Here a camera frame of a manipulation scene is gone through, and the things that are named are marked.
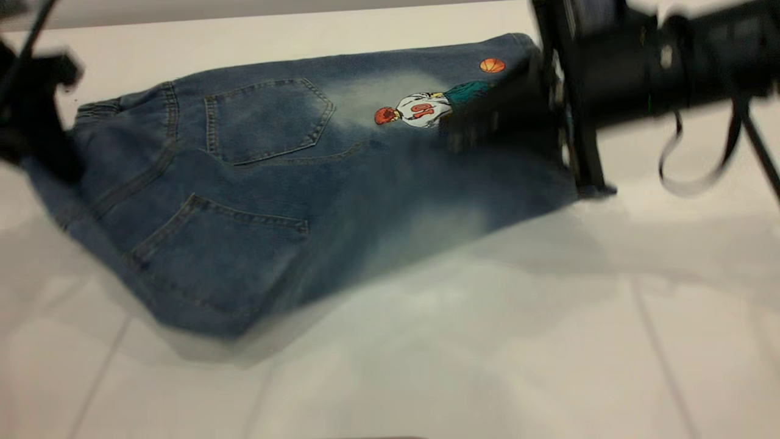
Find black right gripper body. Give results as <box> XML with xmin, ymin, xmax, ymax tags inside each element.
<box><xmin>531</xmin><ymin>0</ymin><xmax>662</xmax><ymax>196</ymax></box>

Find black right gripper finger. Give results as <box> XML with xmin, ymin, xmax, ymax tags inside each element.
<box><xmin>448</xmin><ymin>64</ymin><xmax>555</xmax><ymax>120</ymax></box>
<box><xmin>442</xmin><ymin>109</ymin><xmax>564</xmax><ymax>153</ymax></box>

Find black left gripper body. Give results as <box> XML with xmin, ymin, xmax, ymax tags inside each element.
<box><xmin>0</xmin><ymin>43</ymin><xmax>83</xmax><ymax>153</ymax></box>

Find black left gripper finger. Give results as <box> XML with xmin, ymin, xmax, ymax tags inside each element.
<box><xmin>0</xmin><ymin>122</ymin><xmax>83</xmax><ymax>185</ymax></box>

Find blue denim shorts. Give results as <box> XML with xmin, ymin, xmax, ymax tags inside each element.
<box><xmin>21</xmin><ymin>32</ymin><xmax>616</xmax><ymax>342</ymax></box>

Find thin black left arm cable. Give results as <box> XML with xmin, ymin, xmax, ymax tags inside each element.
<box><xmin>0</xmin><ymin>0</ymin><xmax>59</xmax><ymax>104</ymax></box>

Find thin black cable loop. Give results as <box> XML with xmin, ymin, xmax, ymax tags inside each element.
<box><xmin>657</xmin><ymin>98</ymin><xmax>751</xmax><ymax>197</ymax></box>

